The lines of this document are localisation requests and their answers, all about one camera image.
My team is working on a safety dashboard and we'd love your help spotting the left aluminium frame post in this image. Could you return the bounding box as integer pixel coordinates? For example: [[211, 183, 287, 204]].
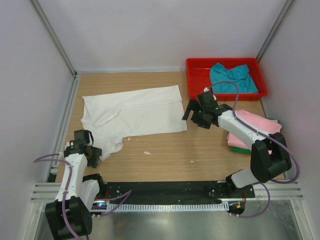
[[29, 0, 77, 78]]

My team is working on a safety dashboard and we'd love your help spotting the red plastic tray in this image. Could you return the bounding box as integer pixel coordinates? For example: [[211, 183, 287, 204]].
[[186, 57, 268, 101]]

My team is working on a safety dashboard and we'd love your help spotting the right aluminium frame post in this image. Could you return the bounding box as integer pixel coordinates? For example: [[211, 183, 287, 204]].
[[256, 0, 297, 63]]

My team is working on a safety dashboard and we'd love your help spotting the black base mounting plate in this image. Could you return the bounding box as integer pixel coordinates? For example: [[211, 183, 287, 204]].
[[97, 181, 255, 205]]

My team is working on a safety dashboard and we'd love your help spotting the aluminium frame post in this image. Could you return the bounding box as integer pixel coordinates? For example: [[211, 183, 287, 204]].
[[256, 0, 297, 63], [29, 0, 77, 78]]

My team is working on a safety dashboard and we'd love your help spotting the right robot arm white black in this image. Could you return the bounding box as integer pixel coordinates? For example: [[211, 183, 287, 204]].
[[182, 91, 292, 198]]

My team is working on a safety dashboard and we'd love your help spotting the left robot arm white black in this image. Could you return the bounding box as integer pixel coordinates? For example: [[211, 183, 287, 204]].
[[45, 129, 106, 240]]

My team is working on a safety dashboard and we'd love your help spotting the white slotted cable duct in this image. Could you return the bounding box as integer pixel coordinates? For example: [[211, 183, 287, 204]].
[[91, 201, 229, 213]]

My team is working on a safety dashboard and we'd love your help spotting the folded pink t shirt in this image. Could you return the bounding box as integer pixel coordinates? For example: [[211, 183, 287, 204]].
[[227, 110, 282, 150]]

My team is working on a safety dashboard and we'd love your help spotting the teal t shirt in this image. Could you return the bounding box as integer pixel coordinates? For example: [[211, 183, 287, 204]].
[[209, 63, 259, 94]]

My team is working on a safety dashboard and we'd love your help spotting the folded green t shirt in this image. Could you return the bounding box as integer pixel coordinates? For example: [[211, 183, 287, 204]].
[[227, 117, 282, 154]]

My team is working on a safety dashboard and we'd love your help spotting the aluminium front rail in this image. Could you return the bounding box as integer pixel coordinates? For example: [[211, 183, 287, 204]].
[[30, 182, 304, 203]]

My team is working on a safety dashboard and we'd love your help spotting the white t shirt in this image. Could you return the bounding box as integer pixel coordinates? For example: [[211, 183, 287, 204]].
[[81, 85, 187, 160]]

